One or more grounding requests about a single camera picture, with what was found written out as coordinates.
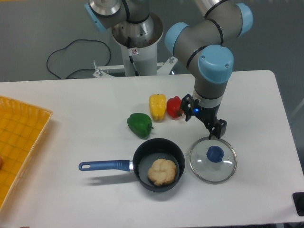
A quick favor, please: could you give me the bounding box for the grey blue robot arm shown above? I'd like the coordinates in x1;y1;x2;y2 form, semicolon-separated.
85;0;253;138

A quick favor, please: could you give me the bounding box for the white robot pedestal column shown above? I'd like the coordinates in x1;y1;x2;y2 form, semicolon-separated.
112;12;163;76

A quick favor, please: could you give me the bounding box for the yellow woven basket tray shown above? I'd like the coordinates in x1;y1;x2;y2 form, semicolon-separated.
0;95;53;207

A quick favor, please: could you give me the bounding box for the black cable on floor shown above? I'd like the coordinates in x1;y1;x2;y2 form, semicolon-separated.
46;39;112;80

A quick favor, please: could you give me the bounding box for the red bell pepper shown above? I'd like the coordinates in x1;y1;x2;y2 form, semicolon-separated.
167;96;183;119

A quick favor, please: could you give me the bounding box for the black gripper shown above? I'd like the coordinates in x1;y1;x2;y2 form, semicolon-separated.
180;94;227;140

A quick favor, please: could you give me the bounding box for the glass pot lid blue knob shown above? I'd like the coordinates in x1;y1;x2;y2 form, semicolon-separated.
189;137;238;185

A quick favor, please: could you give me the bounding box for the beige bread bun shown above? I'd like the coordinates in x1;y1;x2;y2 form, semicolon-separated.
147;159;177;186

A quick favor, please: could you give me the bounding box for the dark saucepan blue handle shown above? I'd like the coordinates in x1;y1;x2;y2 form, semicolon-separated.
78;138;185;192

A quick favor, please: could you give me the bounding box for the yellow bell pepper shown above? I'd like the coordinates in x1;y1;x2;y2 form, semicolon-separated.
149;94;167;121

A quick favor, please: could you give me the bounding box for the white metal base frame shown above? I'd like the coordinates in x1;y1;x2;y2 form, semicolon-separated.
92;56;179;79

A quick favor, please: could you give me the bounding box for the green bell pepper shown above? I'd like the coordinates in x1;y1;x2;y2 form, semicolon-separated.
127;113;153;139

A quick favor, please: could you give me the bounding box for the black table corner socket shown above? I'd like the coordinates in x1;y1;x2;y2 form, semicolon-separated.
292;192;304;216

